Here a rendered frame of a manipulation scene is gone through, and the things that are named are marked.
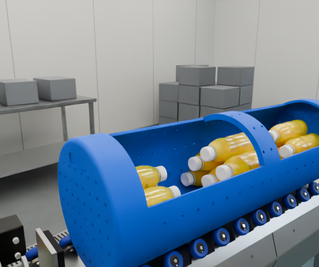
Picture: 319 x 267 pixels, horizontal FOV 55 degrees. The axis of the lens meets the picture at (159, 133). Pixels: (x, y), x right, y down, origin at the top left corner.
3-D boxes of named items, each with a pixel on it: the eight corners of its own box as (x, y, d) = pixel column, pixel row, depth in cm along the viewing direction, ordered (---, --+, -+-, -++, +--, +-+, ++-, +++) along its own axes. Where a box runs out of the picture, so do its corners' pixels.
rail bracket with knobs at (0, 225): (30, 267, 73) (25, 228, 71) (-3, 280, 69) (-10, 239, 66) (19, 247, 81) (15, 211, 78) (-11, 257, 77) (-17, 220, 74)
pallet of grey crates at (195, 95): (249, 144, 478) (255, 66, 447) (220, 157, 422) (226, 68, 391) (188, 131, 558) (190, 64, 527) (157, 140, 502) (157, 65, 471)
